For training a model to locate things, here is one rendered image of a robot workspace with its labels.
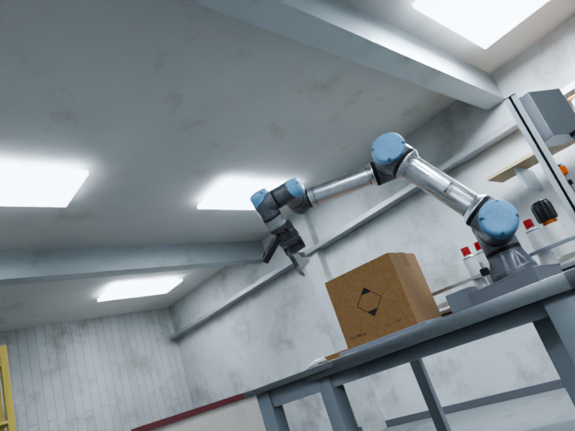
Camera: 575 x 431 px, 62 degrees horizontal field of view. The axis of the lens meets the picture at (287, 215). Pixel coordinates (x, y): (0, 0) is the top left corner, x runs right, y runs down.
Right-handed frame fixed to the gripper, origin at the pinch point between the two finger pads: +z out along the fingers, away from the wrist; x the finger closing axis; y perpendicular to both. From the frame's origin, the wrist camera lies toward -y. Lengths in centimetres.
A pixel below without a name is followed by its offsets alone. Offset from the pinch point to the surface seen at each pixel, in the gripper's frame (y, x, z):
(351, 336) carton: 3.5, -13.8, 27.4
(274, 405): -33.3, -20.4, 30.5
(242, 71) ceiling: 41, 203, -86
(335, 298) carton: 6.2, -5.3, 15.2
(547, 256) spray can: 81, -20, 39
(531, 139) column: 95, -17, -2
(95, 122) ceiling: -74, 212, -110
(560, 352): 46, -75, 28
